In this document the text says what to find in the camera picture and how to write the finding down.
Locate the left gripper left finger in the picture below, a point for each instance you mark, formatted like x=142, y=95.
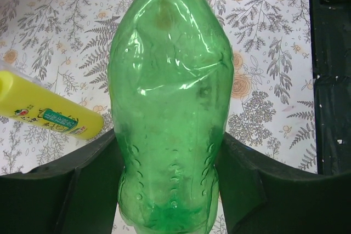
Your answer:
x=76, y=193

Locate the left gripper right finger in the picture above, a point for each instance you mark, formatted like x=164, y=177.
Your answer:
x=262, y=195

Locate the green plastic bottle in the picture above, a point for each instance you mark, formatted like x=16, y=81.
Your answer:
x=170, y=77

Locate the clear plastic bottle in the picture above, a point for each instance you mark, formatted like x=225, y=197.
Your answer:
x=8, y=67

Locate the yellow squeeze bottle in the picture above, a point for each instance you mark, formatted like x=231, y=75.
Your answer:
x=30, y=103

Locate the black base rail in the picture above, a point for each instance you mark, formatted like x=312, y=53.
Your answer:
x=330, y=27

